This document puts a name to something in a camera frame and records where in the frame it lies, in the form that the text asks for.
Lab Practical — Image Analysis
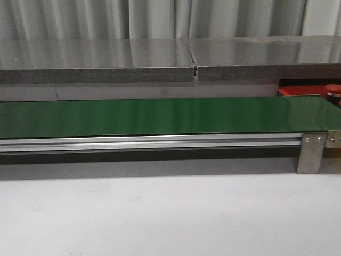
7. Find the green conveyor belt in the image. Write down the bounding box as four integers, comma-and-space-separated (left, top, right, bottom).
1, 96, 340, 139

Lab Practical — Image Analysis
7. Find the aluminium conveyor side rail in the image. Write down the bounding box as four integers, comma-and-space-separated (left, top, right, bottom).
1, 133, 302, 153

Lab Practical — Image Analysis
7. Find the red plastic tray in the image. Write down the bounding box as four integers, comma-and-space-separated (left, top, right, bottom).
278, 78, 340, 100

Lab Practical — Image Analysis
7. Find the steel conveyor end bracket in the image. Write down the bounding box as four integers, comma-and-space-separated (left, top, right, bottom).
325, 130, 341, 148

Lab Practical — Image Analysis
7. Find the grey pleated curtain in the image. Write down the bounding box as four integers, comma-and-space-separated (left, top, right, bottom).
1, 1, 340, 40

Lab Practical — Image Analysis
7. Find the left grey stone slab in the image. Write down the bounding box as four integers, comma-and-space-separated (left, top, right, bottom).
1, 39, 194, 84

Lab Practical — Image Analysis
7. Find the right grey stone slab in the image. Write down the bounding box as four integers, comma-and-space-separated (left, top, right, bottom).
188, 36, 340, 81

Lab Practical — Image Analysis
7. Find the steel conveyor support bracket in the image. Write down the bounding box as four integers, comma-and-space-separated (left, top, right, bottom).
296, 132, 327, 174

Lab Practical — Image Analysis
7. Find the red mushroom push button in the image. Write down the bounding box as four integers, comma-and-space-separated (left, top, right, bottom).
325, 84, 341, 106

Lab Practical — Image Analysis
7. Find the grey stone slab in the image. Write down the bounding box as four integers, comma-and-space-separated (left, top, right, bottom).
188, 36, 340, 81
1, 39, 194, 84

